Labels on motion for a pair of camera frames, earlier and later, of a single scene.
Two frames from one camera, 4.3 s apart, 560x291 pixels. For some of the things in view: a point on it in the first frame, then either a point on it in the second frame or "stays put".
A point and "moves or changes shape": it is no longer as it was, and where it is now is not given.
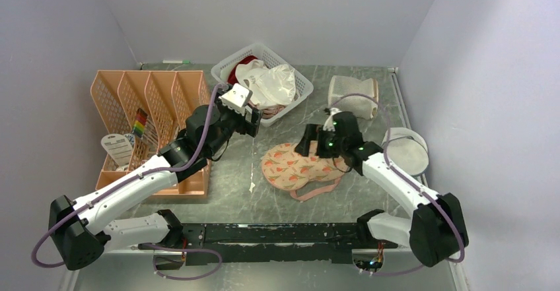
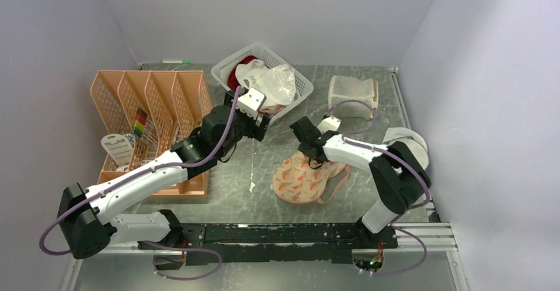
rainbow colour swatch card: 140,119 stays put
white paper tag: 119,147 stays put
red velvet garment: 232,78 stays put
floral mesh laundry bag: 284,168 moves or changes shape
